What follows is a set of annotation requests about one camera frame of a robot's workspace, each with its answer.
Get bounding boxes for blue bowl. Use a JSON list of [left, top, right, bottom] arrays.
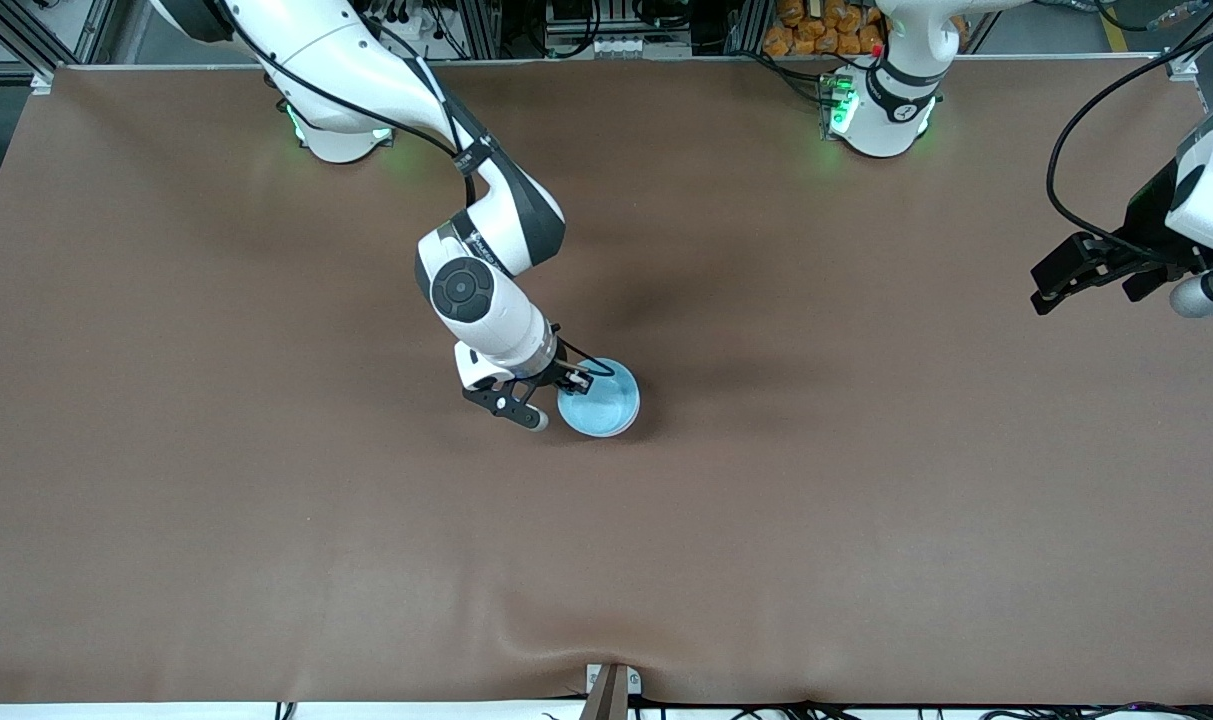
[[556, 358, 641, 439]]

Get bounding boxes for brown table cover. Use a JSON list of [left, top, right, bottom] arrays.
[[0, 60, 1213, 707]]

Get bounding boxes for white power strip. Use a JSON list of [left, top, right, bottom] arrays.
[[366, 0, 439, 43]]

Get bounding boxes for bag of orange items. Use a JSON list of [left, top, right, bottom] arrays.
[[763, 0, 885, 58]]

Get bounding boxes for grey control box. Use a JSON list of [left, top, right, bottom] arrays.
[[544, 0, 694, 59]]

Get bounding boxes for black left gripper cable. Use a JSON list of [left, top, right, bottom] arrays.
[[1046, 8, 1213, 263]]

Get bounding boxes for aluminium frame rail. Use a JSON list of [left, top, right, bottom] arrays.
[[0, 0, 117, 86], [1161, 0, 1213, 83]]

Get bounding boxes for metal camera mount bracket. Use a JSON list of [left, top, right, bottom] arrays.
[[583, 662, 643, 720]]

